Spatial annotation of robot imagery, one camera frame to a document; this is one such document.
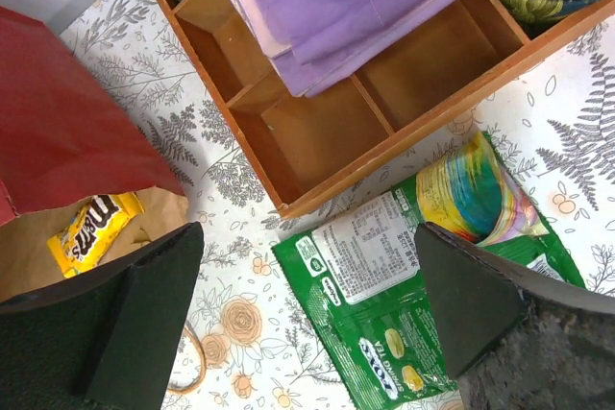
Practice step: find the red brown paper bag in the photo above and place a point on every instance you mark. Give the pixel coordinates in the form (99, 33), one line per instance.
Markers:
(64, 140)

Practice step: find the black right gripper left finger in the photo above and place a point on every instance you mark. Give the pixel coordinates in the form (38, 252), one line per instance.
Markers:
(105, 339)

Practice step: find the orange wooden compartment tray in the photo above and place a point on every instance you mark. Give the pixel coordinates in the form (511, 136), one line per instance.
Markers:
(307, 150)

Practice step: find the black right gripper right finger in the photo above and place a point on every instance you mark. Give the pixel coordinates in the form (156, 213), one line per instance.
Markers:
(512, 338)

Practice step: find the yellow snack packet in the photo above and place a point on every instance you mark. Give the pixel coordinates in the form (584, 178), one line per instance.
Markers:
(80, 246)

